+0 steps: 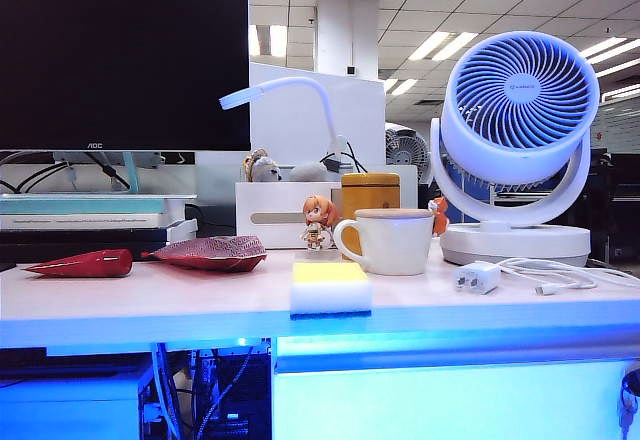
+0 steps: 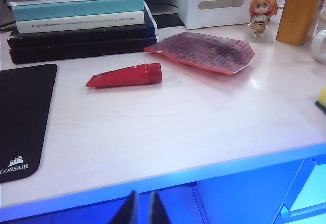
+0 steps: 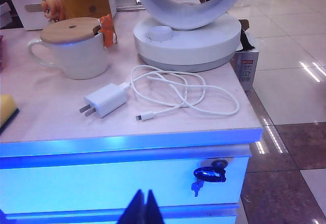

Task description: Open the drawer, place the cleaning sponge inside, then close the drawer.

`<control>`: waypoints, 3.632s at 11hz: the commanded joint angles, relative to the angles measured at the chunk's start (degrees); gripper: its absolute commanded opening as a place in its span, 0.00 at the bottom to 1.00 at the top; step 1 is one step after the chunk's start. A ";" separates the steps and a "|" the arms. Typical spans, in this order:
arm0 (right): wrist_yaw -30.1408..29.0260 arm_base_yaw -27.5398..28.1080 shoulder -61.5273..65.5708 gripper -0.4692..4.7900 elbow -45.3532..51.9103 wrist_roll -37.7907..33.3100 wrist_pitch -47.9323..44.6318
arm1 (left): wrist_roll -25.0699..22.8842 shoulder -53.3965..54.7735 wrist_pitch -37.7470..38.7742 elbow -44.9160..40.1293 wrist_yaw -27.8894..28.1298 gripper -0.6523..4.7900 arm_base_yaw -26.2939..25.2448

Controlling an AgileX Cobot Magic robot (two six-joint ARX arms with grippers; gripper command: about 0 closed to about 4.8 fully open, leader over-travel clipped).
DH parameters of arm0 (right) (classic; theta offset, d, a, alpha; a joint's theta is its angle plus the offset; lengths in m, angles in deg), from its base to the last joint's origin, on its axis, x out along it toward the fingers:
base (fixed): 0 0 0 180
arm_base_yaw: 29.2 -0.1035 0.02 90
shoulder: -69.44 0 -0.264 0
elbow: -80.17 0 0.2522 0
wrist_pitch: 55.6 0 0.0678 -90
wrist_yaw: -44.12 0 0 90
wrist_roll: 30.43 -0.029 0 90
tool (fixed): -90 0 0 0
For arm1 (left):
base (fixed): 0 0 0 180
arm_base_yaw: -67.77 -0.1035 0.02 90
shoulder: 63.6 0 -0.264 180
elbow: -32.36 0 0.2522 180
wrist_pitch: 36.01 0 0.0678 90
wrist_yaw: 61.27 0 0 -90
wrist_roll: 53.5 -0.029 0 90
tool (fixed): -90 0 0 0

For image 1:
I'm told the white under-desk cabinet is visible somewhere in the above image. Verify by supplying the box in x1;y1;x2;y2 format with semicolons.
0;359;154;440

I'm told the teal hardcover book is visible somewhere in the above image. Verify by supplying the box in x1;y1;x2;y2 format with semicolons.
0;196;167;216

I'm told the white gooseneck desk lamp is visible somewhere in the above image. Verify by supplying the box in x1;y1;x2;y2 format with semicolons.
218;75;351;171

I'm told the white storage box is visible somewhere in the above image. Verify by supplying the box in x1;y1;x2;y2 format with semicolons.
234;163;419;250

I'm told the red patterned pouch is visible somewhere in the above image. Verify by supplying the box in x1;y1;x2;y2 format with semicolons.
140;234;269;272

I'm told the white hardcover book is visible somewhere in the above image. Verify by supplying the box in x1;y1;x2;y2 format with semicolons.
0;213;171;231

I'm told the computer case under desk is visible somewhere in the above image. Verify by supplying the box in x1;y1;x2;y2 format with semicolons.
187;338;274;440

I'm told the white desk fan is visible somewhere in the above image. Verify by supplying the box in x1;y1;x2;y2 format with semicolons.
429;29;601;267

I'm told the white ceramic mug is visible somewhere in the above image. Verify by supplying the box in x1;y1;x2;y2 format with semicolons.
332;212;435;277

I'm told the white USB charger plug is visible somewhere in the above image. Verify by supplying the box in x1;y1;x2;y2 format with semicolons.
453;260;502;295

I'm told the black hardcover book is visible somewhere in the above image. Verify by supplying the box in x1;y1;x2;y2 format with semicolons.
0;242;174;264

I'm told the black AOC computer monitor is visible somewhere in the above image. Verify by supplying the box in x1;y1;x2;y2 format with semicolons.
0;0;252;153

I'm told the round wooden mug lid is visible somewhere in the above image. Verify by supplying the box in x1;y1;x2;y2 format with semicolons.
354;206;435;220

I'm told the grey background fan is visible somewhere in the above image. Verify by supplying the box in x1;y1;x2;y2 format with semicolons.
384;127;431;184

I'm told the yellow cylindrical canister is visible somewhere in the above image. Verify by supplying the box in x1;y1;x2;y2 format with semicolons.
340;171;402;261

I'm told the beige plush toy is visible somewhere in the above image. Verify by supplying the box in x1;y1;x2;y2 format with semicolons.
242;147;284;183

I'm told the orange-haired anime figurine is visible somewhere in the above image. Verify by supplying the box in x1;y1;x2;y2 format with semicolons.
298;194;342;253

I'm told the small orange fox figurine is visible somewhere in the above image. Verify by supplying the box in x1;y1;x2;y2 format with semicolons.
427;196;451;237

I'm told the white cable bundle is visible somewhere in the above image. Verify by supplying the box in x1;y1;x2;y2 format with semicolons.
149;342;184;440

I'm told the white partition panel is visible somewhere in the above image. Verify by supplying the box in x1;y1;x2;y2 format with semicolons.
249;61;386;167

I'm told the white USB cable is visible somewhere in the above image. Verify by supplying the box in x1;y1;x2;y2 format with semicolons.
492;256;640;298

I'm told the grey plush toy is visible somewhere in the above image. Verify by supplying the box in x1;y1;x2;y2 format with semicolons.
288;160;331;183

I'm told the black plug with cable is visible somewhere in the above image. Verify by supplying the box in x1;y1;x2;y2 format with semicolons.
319;140;369;174

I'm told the silver teal monitor stand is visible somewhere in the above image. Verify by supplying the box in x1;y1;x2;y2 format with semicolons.
0;150;199;200

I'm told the black monitor cable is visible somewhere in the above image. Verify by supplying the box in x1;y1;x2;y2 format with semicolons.
0;151;132;194

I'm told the white desk drawer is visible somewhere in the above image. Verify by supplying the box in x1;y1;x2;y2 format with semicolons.
272;334;640;440

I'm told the red chili pepper toy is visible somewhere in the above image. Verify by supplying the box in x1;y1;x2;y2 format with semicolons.
20;248;134;279

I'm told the yellow white cleaning sponge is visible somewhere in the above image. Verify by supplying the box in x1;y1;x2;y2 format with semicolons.
289;261;374;321

